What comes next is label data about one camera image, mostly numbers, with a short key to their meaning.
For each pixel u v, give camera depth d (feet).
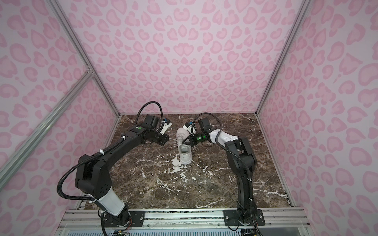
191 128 2.82
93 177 1.48
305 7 2.27
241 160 1.68
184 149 3.04
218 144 1.82
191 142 2.76
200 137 2.76
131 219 2.36
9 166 1.66
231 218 2.41
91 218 2.47
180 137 3.18
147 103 2.28
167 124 2.62
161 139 2.57
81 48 2.74
